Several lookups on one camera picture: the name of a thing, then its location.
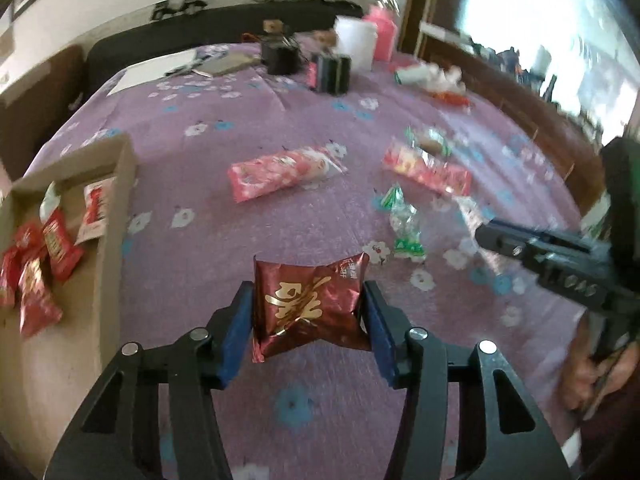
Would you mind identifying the person right hand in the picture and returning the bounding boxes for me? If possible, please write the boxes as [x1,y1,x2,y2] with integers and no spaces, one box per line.
[559,313,639,412]

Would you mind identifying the black pot figurine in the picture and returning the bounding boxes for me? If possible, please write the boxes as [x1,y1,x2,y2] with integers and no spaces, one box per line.
[307,52,352,96]
[260,20,302,76]

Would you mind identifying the pink Hello Kitty snack bag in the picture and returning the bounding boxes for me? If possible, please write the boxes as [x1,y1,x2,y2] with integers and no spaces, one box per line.
[227,146,347,203]

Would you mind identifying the green cake snack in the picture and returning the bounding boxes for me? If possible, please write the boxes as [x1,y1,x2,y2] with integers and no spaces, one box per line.
[405,127,452,158]

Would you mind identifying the purple floral tablecloth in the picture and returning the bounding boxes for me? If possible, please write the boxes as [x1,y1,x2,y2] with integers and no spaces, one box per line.
[19,42,591,480]

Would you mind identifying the red white snack sachet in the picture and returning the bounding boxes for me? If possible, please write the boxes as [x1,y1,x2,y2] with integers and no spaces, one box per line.
[76,177,116,245]

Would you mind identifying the cardboard box tray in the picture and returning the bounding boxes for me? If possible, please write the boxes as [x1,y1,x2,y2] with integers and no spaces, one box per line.
[0,132,138,461]

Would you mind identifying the small colourful booklet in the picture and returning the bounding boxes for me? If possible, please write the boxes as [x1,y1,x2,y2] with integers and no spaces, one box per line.
[193,52,262,78]

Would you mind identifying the brown armchair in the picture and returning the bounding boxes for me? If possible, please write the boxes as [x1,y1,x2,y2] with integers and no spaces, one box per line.
[1,44,85,181]

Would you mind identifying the black sofa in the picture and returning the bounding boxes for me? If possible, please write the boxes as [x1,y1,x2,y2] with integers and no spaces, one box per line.
[82,0,364,99]

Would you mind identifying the dark red gold snack bag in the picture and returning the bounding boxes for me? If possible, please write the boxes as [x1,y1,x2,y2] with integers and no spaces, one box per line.
[252,252,371,363]

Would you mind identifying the black pot figurine near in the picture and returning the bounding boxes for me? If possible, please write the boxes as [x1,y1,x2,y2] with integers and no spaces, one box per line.
[307,52,352,96]

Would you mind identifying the white plastic jar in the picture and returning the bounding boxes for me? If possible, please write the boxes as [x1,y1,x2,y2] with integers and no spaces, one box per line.
[333,15,378,73]

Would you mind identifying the white wrapped candy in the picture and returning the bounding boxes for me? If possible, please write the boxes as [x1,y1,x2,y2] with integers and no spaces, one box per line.
[39,181,61,224]

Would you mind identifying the red snack packets in box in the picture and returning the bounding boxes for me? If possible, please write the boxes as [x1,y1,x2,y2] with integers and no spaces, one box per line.
[1,207,84,339]

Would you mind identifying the green clear candy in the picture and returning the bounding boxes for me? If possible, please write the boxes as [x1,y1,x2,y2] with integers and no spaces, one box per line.
[380,184,426,263]

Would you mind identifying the pink water bottle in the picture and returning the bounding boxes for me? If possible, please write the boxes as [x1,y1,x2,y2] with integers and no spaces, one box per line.
[363,0,400,62]

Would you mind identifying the pink My Melody candy bag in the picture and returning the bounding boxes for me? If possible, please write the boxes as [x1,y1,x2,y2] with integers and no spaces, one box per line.
[382,140,472,196]

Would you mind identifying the black pot figurine far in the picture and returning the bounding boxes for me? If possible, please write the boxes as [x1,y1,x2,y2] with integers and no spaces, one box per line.
[260,20,302,76]

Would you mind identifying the white paper pad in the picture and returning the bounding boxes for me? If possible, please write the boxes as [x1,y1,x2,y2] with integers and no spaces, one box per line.
[108,49,198,96]

